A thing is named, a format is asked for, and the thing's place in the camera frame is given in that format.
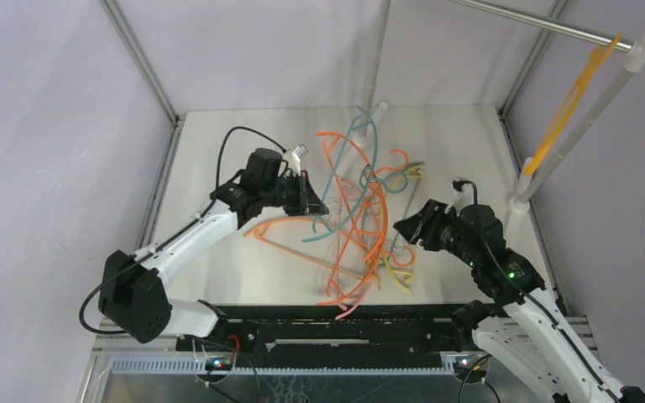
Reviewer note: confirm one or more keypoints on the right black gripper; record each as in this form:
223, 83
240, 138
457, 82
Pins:
427, 223

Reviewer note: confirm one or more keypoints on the pale yellow hanger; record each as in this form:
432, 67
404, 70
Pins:
407, 227

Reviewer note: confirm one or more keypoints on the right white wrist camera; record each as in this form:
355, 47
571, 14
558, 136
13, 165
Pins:
465, 192

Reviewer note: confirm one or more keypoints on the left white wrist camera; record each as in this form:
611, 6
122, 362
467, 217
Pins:
294, 157

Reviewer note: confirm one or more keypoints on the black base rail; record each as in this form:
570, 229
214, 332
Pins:
423, 328

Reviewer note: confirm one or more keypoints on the yellow-orange plastic hanger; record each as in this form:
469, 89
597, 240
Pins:
597, 59

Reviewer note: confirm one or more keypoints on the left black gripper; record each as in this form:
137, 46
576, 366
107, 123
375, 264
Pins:
302, 188

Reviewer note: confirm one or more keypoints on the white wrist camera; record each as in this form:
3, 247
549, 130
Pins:
465, 192
294, 157

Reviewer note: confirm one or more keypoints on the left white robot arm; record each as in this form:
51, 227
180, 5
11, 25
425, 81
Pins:
134, 286

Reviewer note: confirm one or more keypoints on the pink hanger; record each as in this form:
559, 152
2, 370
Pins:
364, 295

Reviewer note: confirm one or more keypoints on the orange plastic hanger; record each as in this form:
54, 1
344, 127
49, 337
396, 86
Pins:
363, 203

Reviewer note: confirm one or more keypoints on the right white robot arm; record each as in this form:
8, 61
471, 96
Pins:
523, 328

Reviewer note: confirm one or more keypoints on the clothes rack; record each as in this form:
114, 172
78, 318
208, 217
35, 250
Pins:
476, 52

